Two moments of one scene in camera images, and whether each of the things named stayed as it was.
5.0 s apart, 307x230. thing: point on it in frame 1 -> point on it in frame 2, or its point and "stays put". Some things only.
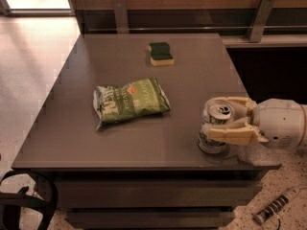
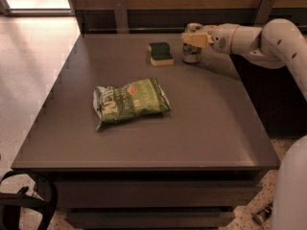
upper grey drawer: (163, 194) stays put
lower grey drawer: (144, 219) stays put
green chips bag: (111, 103) stays put
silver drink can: (215, 112) -> (192, 54)
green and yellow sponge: (160, 54) stays put
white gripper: (278, 123) -> (221, 38)
